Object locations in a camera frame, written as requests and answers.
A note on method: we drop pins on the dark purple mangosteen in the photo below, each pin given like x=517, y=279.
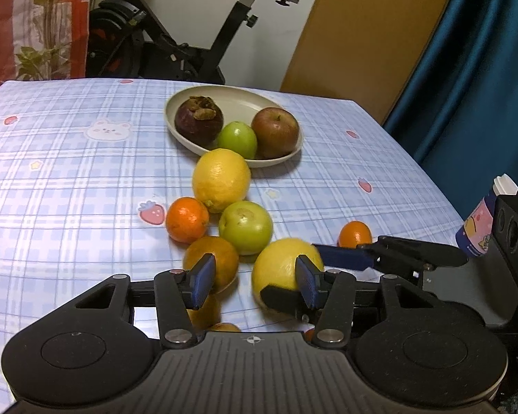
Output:
x=198, y=120

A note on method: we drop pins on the wooden board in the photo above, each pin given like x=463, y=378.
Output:
x=362, y=39

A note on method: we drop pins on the beige round plate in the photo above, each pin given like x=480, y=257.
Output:
x=237, y=99

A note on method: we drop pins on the red apple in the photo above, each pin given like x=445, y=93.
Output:
x=275, y=131

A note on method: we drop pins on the green guava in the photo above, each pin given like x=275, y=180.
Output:
x=245, y=227
x=237, y=139

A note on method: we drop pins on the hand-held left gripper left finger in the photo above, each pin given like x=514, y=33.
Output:
x=205, y=271

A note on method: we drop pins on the large dull orange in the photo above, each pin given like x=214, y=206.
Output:
x=222, y=258

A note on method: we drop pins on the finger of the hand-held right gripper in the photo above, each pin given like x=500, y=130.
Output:
x=345, y=256
x=280, y=299

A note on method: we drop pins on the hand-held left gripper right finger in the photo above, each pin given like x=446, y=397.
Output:
x=306, y=282

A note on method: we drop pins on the colourful drink bottle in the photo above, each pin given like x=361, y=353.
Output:
x=479, y=228

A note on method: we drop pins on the yellow lemon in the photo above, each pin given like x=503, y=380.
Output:
x=276, y=267
x=221, y=180

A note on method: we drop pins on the black exercise bike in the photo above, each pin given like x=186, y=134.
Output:
x=155, y=39

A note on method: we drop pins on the dark blue curtain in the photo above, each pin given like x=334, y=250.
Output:
x=479, y=95

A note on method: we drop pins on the printed backdrop cloth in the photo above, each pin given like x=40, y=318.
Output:
x=34, y=21

